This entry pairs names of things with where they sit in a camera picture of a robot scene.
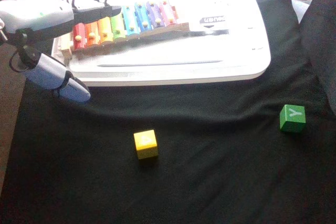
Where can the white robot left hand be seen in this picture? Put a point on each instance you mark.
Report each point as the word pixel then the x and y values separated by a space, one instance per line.
pixel 39 16

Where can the rainbow wooden toy xylophone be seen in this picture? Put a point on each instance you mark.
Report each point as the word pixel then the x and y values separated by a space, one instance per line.
pixel 147 16

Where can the white plastic box lid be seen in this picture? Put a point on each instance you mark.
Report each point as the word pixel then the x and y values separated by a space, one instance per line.
pixel 183 58

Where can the green wooden letter block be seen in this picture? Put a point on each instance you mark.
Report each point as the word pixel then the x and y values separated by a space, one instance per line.
pixel 292 121

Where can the yellow wooden letter block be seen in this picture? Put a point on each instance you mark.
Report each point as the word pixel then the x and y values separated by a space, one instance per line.
pixel 146 146

